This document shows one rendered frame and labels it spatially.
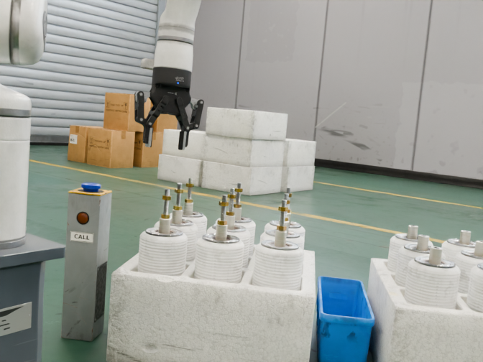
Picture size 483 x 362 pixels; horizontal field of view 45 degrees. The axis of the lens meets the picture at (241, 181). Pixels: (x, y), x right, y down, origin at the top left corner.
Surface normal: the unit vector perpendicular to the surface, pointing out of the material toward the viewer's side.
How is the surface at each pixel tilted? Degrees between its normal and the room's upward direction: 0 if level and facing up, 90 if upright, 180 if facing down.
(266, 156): 90
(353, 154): 90
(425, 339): 90
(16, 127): 90
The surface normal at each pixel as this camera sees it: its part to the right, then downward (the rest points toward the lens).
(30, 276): 0.81, 0.21
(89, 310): -0.12, 0.10
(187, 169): -0.60, 0.04
